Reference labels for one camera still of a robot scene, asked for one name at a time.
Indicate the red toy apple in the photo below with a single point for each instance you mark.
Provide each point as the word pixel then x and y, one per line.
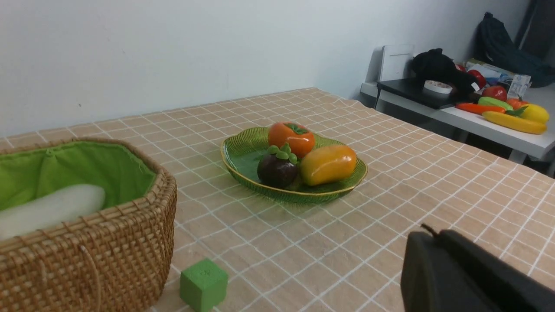
pixel 497 92

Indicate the woven wicker basket green lining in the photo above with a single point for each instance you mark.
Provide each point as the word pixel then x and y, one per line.
pixel 116 259

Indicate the white cardboard box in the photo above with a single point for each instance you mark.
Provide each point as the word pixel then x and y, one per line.
pixel 516 85

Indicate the white board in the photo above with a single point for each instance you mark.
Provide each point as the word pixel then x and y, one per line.
pixel 395 62

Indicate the black tray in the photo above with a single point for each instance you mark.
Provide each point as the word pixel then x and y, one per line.
pixel 412 89

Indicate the black cloth bundle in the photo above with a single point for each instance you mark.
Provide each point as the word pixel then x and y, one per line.
pixel 434 65

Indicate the white side table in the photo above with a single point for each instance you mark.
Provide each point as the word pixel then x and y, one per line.
pixel 521 144

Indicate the yellow toy banana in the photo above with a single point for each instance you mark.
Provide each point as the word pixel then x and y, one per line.
pixel 515 123

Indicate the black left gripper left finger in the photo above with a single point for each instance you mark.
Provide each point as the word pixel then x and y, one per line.
pixel 440 273

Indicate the green glass leaf plate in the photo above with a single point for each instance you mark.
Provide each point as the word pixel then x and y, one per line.
pixel 242 152

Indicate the dark backpack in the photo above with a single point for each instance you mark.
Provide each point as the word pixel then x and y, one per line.
pixel 494 46

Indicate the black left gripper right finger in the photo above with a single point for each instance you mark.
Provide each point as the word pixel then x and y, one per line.
pixel 508 288

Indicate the white toy radish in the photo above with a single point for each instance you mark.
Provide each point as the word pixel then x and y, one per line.
pixel 64 205

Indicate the green foam cube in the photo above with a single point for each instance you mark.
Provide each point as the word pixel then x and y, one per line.
pixel 203 285

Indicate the dark purple toy mangosteen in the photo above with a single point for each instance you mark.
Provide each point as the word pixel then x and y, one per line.
pixel 278 167

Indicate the yellow toy lemon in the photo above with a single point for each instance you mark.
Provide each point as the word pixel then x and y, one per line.
pixel 535 113

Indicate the orange toy persimmon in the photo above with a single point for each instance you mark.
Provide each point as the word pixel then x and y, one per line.
pixel 301 140

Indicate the yellow orange toy mango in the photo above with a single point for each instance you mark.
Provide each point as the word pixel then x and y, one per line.
pixel 327 164

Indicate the green toy cucumber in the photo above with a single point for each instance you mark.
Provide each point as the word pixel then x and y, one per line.
pixel 492 101

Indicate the orange toy carrot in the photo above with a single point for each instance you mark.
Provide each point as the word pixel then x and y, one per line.
pixel 479 109

